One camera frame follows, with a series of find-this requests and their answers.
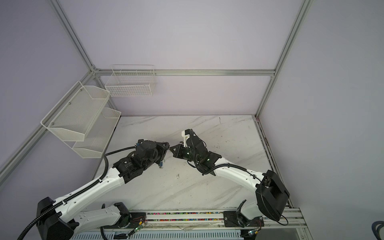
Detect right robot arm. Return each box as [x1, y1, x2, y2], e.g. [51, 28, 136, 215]
[170, 135, 290, 227]

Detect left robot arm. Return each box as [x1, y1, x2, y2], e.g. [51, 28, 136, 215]
[34, 140, 170, 240]

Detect white wire basket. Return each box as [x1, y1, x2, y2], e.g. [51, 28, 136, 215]
[105, 65, 157, 97]

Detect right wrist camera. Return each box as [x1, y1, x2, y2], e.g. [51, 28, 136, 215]
[182, 129, 195, 148]

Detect upper white mesh shelf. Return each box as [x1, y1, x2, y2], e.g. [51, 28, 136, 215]
[41, 82, 111, 142]

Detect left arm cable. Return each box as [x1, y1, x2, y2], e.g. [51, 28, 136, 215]
[16, 146, 137, 240]

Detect white mesh shelf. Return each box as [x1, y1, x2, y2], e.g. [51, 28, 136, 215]
[41, 82, 111, 142]
[72, 108, 121, 159]

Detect lower white mesh shelf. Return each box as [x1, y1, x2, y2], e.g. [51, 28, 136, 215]
[72, 108, 121, 159]

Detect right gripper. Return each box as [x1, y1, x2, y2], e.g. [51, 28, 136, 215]
[168, 144, 199, 164]

